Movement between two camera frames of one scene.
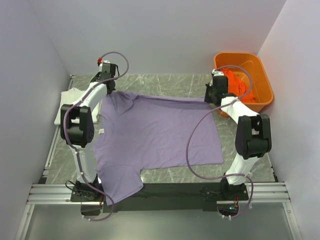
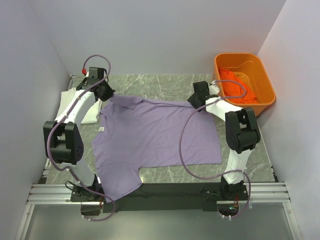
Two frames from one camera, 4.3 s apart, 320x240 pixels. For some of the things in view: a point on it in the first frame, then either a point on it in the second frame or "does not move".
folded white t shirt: (69, 96) does not move
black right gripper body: (209, 93) to (193, 99)
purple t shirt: (135, 133) does not move
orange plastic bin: (249, 66) does not move
